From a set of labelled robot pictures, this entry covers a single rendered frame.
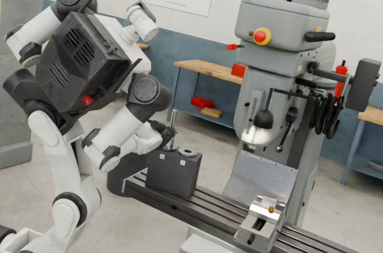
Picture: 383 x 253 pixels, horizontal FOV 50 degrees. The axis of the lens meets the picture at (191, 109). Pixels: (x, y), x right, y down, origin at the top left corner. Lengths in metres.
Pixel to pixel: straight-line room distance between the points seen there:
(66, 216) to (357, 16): 4.88
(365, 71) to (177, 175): 0.92
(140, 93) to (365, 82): 0.96
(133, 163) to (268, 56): 2.30
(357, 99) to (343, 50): 4.04
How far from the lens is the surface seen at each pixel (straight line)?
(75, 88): 1.34
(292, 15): 1.45
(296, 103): 1.79
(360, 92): 1.84
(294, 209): 2.25
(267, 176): 2.15
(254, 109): 1.60
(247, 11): 1.49
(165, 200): 1.92
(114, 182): 3.78
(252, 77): 1.63
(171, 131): 1.80
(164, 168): 1.91
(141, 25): 1.40
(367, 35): 5.84
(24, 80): 1.60
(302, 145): 2.10
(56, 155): 1.58
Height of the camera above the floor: 1.86
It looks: 16 degrees down
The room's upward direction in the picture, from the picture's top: 11 degrees clockwise
